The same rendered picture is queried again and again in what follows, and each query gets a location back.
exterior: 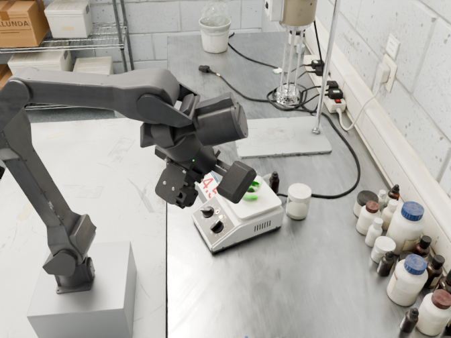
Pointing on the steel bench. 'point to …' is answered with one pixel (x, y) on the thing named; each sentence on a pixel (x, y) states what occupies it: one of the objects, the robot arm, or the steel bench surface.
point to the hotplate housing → (243, 226)
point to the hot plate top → (268, 200)
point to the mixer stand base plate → (282, 138)
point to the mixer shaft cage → (286, 96)
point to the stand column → (326, 66)
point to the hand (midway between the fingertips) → (213, 173)
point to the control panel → (213, 220)
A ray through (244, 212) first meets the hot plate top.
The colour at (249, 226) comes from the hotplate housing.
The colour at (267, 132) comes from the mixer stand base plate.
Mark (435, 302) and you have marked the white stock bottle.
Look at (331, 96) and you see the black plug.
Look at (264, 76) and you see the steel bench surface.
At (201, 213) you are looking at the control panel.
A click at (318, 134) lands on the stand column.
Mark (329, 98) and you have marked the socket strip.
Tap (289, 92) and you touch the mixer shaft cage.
